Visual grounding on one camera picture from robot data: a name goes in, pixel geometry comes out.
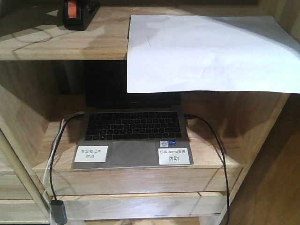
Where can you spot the white paper sheet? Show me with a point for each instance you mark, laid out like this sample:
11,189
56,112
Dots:
185,53

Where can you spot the silver open laptop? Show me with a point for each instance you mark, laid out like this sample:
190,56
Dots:
133,125

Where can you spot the white label sticker right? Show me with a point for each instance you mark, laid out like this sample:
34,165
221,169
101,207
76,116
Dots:
173,156

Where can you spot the white label sticker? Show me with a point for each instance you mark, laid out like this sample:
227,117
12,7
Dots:
173,156
91,154

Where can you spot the white label sticker left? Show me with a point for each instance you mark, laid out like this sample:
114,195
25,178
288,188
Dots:
91,154

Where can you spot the wooden shelf unit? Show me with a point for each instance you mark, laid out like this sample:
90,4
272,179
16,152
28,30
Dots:
40,75

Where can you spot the grey adapter dongle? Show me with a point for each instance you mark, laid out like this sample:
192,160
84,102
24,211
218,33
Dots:
59,212

